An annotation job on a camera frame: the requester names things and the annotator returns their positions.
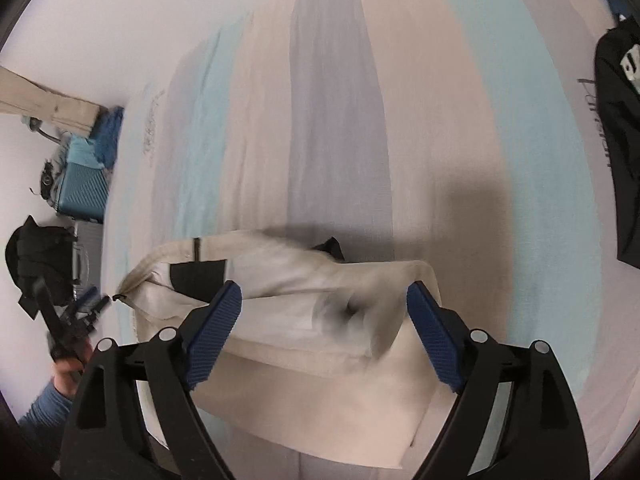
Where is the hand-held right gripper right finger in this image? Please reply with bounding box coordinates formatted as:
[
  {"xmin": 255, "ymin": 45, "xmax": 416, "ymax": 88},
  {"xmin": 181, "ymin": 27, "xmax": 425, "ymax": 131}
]
[{"xmin": 406, "ymin": 281, "xmax": 589, "ymax": 480}]

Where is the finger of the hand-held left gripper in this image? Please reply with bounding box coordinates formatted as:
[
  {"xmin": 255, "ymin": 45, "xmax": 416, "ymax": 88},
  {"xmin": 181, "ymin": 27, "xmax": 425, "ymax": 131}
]
[{"xmin": 64, "ymin": 286, "xmax": 110, "ymax": 333}]

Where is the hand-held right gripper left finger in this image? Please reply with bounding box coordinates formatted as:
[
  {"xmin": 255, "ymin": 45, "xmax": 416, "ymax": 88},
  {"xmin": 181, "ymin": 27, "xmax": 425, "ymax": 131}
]
[{"xmin": 60, "ymin": 281, "xmax": 244, "ymax": 480}]

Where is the white and black jacket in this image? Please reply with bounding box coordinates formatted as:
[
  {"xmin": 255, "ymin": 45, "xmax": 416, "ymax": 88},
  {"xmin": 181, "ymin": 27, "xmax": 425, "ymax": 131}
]
[{"xmin": 114, "ymin": 229, "xmax": 444, "ymax": 471}]

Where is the person's left forearm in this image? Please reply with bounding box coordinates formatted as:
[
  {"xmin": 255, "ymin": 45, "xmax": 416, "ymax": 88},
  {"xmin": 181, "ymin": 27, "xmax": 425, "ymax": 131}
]
[{"xmin": 16, "ymin": 379, "xmax": 77, "ymax": 443}]

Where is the pile of blue clothes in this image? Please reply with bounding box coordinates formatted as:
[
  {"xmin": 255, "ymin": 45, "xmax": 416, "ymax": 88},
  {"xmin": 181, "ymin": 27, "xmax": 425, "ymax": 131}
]
[{"xmin": 91, "ymin": 106, "xmax": 125, "ymax": 168}]

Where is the person's left hand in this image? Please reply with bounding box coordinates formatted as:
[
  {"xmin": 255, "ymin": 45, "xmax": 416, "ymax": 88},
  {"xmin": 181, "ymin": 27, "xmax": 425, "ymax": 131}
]
[{"xmin": 50, "ymin": 339, "xmax": 94, "ymax": 397}]

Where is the grey suitcase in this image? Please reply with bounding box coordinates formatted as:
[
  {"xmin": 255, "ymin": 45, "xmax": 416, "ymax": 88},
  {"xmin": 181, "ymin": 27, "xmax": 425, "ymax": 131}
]
[{"xmin": 71, "ymin": 219, "xmax": 105, "ymax": 307}]

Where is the black bag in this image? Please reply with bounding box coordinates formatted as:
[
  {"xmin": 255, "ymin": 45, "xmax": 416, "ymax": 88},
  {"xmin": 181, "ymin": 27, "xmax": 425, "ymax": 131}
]
[{"xmin": 4, "ymin": 215, "xmax": 77, "ymax": 320}]

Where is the teal suitcase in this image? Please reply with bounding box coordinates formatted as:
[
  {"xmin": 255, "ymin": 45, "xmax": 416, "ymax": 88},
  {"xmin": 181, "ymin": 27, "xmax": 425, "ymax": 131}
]
[{"xmin": 54, "ymin": 134, "xmax": 110, "ymax": 223}]

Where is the pastel striped bed sheet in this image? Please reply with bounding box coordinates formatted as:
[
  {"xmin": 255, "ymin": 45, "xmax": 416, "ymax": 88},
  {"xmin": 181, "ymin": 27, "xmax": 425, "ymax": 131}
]
[{"xmin": 100, "ymin": 0, "xmax": 640, "ymax": 480}]

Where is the beige curtain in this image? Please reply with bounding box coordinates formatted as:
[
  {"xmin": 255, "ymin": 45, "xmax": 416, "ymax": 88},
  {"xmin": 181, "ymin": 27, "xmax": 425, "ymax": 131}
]
[{"xmin": 0, "ymin": 64, "xmax": 103, "ymax": 133}]

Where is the black garment with white label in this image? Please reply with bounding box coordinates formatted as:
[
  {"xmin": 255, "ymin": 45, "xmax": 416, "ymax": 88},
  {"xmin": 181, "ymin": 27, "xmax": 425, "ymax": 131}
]
[{"xmin": 594, "ymin": 24, "xmax": 640, "ymax": 267}]

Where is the black cable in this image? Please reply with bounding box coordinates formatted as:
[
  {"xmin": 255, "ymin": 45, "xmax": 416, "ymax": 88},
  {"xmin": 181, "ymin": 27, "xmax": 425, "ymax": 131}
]
[{"xmin": 21, "ymin": 114, "xmax": 68, "ymax": 143}]

